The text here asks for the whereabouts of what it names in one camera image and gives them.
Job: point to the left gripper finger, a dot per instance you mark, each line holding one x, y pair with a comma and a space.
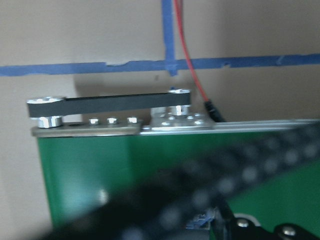
229, 226

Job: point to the green conveyor belt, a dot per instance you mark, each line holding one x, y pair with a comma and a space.
91, 147

